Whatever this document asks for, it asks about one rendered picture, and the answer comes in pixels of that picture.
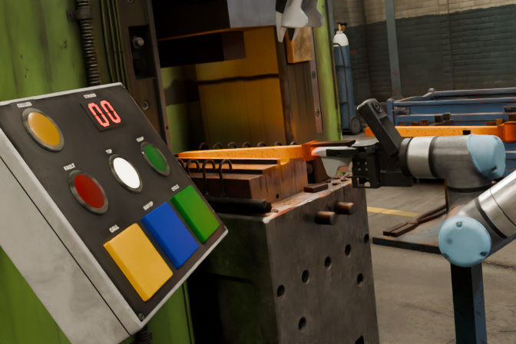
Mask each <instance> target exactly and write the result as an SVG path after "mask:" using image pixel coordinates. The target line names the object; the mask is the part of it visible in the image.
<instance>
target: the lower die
mask: <svg viewBox="0 0 516 344"><path fill-rule="evenodd" d="M175 158H180V159H181V160H182V161H183V162H184V170H185V172H187V171H186V165H187V162H188V160H189V159H192V158H194V159H196V160H197V161H198V162H199V165H200V170H199V171H197V165H196V163H195V162H194V161H192V162H191V163H190V165H189V171H190V179H191V180H192V181H193V183H194V184H195V186H196V187H197V189H198V190H199V191H200V192H201V194H202V195H203V196H204V192H205V189H204V183H203V172H202V165H203V162H204V161H205V160H206V159H212V160H213V161H214V163H215V165H216V170H213V165H212V163H211V162H207V163H206V165H205V171H206V178H207V189H208V192H209V193H210V196H211V197H221V196H220V195H221V193H222V192H221V186H220V175H219V164H220V162H221V161H222V160H223V159H228V160H230V162H231V164H232V167H233V171H231V172H230V169H229V164H228V163H227V162H224V163H223V165H222V174H223V185H224V191H225V193H226V195H227V197H229V198H239V199H255V200H266V201H267V202H270V203H271V204H272V203H275V202H277V201H279V200H282V199H284V198H286V197H289V196H291V195H293V194H296V193H298V192H300V191H302V190H304V188H303V187H305V186H308V179H307V171H306V162H305V161H304V160H303V157H298V158H290V159H289V163H286V164H282V165H281V163H280V159H279V158H213V157H175ZM277 194H279V198H278V199H277V198H276V195H277Z"/></svg>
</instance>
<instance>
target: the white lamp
mask: <svg viewBox="0 0 516 344"><path fill-rule="evenodd" d="M114 168H115V170H116V172H117V174H118V176H119V177H120V178H121V179H122V180H123V182H125V183H126V184H127V185H128V186H130V187H138V186H139V178H138V176H137V173H136V172H135V170H134V168H133V167H132V166H131V165H130V164H129V163H128V162H127V161H125V160H123V159H120V158H116V159H115V160H114Z"/></svg>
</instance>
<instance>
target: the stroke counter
mask: <svg viewBox="0 0 516 344"><path fill-rule="evenodd" d="M106 103H107V104H108V106H109V107H110V109H111V110H110V111H108V110H107V109H106V108H105V106H104V105H103V104H106ZM101 105H102V107H103V108H104V109H105V110H106V112H108V115H109V116H110V117H111V119H112V121H115V122H116V123H117V122H120V118H119V117H118V116H117V114H116V113H115V111H113V108H112V107H111V106H110V105H109V103H108V102H106V101H101ZM92 106H95V107H96V108H97V109H98V111H99V112H100V113H99V114H95V112H94V111H93V109H92V108H91V107H92ZM89 108H90V109H91V111H92V112H93V114H94V115H97V116H96V118H97V119H98V120H99V122H100V123H101V125H104V126H108V125H109V124H108V123H109V122H108V120H107V119H106V117H105V116H104V115H103V114H102V112H101V111H100V109H99V108H98V106H97V105H94V103H93V104H89ZM113 112H114V114H115V115H116V117H117V118H118V120H114V119H113V117H112V116H111V115H110V113H113ZM101 115H102V116H103V118H104V119H105V120H106V122H107V123H105V124H103V123H102V122H101V120H100V119H99V117H98V116H101Z"/></svg>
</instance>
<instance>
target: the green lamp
mask: <svg viewBox="0 0 516 344"><path fill-rule="evenodd" d="M145 152H146V155H147V157H148V159H149V161H150V162H151V163H152V164H153V165H154V166H155V167H156V168H157V169H158V170H160V171H163V172H164V171H166V170H167V164H166V162H165V160H164V158H163V157H162V155H161V154H160V153H159V151H158V150H156V149H155V148H154V147H152V146H150V145H147V146H146V147H145Z"/></svg>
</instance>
